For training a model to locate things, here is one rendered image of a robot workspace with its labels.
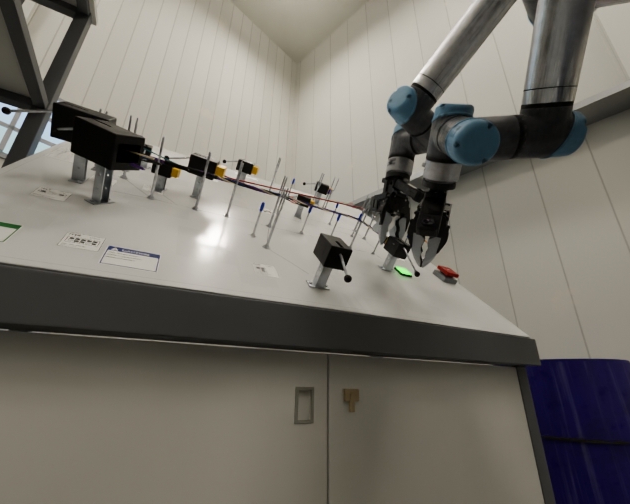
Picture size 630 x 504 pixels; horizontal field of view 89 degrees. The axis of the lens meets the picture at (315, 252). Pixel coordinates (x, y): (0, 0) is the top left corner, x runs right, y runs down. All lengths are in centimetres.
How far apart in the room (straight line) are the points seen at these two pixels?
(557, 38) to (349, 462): 74
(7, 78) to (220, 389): 95
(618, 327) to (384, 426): 258
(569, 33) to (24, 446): 90
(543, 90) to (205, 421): 72
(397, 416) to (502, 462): 30
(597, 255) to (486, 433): 249
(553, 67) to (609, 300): 257
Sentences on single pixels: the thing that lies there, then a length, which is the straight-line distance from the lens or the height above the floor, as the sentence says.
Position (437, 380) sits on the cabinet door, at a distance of 77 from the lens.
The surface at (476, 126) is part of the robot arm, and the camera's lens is 61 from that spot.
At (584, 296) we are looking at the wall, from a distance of 315.
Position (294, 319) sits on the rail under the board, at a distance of 53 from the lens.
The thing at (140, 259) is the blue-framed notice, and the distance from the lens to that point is 56.
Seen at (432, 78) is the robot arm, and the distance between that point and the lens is 88.
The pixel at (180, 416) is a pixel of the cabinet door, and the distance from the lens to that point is 52.
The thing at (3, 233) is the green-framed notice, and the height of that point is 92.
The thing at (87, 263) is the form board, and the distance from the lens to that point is 53.
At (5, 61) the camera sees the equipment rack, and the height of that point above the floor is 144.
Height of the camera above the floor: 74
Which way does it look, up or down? 23 degrees up
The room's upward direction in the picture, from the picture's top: 1 degrees clockwise
